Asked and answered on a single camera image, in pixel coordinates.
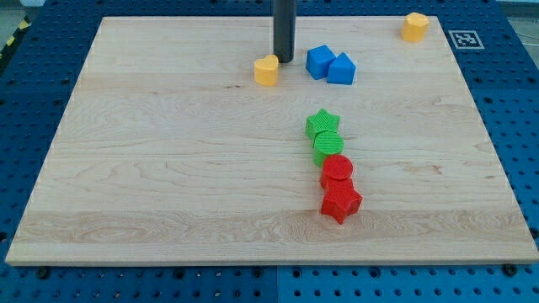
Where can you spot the yellow hexagon block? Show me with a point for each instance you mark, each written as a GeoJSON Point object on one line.
{"type": "Point", "coordinates": [415, 26]}

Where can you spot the green cylinder block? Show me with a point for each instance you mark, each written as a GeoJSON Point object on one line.
{"type": "Point", "coordinates": [326, 144]}

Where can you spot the green star block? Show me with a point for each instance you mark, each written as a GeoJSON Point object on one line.
{"type": "Point", "coordinates": [321, 122]}

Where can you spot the red cylinder block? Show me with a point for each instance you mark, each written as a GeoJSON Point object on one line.
{"type": "Point", "coordinates": [335, 168]}

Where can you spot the yellow heart block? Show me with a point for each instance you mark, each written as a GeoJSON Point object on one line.
{"type": "Point", "coordinates": [266, 70]}

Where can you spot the red star block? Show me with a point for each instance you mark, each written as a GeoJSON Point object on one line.
{"type": "Point", "coordinates": [340, 199]}

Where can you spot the wooden board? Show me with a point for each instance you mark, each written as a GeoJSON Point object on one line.
{"type": "Point", "coordinates": [169, 153]}

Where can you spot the blue cube block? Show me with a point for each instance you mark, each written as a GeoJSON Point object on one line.
{"type": "Point", "coordinates": [319, 60]}

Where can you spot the blue triangular block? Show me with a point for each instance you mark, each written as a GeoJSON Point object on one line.
{"type": "Point", "coordinates": [341, 70]}

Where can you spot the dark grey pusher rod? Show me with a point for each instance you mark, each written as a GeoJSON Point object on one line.
{"type": "Point", "coordinates": [284, 20]}

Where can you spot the white fiducial marker tag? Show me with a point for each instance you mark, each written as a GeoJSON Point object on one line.
{"type": "Point", "coordinates": [466, 39]}

